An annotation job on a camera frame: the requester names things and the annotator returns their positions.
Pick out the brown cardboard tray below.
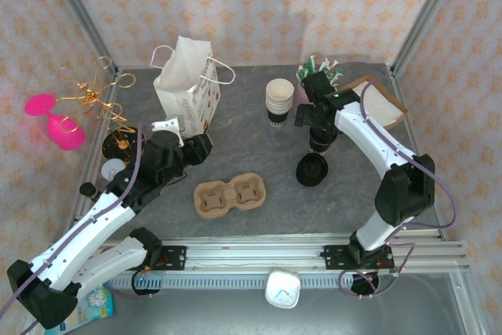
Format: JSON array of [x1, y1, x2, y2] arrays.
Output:
[[340, 75, 409, 129]]

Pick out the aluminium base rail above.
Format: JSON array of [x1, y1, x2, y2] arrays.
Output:
[[42, 237, 470, 273]]

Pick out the pink cylindrical holder cup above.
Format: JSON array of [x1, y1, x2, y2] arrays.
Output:
[[294, 82, 309, 107]]

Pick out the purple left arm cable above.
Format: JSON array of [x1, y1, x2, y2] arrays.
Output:
[[0, 122, 158, 335]]

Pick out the white printed paper gift bag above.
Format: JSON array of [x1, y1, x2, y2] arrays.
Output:
[[149, 35, 236, 142]]

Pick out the grey slotted cable duct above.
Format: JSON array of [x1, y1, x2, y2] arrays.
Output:
[[109, 274, 381, 291]]

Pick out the green white wrapped straws bundle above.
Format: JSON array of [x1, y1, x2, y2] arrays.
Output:
[[296, 54, 342, 87]]

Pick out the stacked paper coffee cups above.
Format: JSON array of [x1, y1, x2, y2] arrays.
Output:
[[265, 78, 295, 129]]

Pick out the white round disc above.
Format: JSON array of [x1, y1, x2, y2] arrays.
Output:
[[100, 158, 125, 180]]

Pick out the black paper coffee cup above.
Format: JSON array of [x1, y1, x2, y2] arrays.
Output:
[[308, 129, 339, 155]]

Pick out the white square gadget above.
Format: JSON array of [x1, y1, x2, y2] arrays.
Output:
[[264, 269, 302, 310]]

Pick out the blue wet wipes packet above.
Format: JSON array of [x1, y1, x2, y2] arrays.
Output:
[[64, 282, 115, 330]]

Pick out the pink plastic goblet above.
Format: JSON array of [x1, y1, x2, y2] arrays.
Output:
[[24, 93, 86, 151]]

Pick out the white napkin stack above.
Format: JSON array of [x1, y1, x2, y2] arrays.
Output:
[[344, 82, 401, 128]]

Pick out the gold wire glass rack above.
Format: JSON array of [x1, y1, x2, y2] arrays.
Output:
[[56, 56, 141, 163]]

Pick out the black cup lids stack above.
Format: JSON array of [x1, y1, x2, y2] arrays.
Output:
[[296, 153, 329, 188]]

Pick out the brown pulp cup carrier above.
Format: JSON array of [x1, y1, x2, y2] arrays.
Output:
[[193, 172, 267, 220]]

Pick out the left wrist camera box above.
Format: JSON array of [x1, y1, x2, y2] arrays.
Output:
[[151, 115, 186, 147]]

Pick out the aluminium frame post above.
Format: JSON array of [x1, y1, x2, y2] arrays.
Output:
[[42, 0, 121, 77], [391, 0, 467, 73]]

